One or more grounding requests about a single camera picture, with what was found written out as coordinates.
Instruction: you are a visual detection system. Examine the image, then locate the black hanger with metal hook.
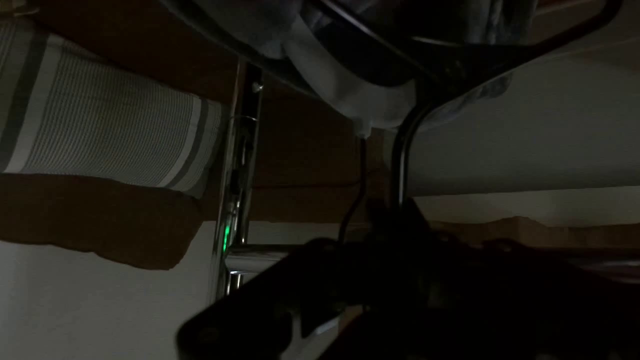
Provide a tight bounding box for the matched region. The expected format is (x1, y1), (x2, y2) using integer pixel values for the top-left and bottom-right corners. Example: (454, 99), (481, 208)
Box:
(166, 0), (625, 216)

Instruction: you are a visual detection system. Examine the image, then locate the narrow mustard curtain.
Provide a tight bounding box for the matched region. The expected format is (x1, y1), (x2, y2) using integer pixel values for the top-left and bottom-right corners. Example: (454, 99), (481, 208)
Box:
(426, 211), (640, 267)

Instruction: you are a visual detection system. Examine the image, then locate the metal clothing rack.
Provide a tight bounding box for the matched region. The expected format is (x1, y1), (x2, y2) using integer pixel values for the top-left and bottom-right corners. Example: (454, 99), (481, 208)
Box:
(212, 62), (296, 301)

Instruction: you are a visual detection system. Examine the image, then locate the brown sofa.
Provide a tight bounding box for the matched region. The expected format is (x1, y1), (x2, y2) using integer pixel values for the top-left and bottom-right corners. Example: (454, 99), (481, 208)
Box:
(0, 0), (396, 272)

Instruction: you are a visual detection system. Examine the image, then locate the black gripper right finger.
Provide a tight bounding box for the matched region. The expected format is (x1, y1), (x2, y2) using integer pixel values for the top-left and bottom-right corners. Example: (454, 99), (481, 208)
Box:
(426, 238), (640, 360)

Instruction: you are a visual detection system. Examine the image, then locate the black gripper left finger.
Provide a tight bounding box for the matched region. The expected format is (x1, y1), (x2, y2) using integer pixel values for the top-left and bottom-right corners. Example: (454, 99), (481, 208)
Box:
(175, 238), (375, 360)

